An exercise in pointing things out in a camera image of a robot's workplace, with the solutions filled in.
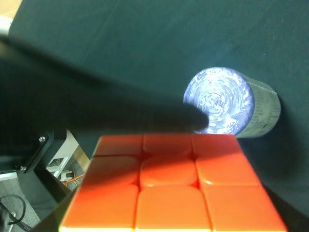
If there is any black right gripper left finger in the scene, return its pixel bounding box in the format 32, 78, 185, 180
0, 36, 208, 135

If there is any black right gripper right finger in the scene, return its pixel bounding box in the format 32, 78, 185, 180
30, 190, 76, 232

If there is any multicolour puzzle cube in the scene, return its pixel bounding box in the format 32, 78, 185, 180
59, 133, 287, 232

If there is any black tablecloth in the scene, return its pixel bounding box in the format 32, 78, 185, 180
0, 0, 309, 232

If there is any purple-topped paper-wrapped roll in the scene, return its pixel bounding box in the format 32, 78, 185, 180
183, 67, 281, 138

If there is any black table frame bracket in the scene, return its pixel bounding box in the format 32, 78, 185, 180
0, 129, 75, 208

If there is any black floor cable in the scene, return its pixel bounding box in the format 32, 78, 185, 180
0, 194, 32, 232

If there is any orange floor cable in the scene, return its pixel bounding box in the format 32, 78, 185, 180
63, 174, 84, 187

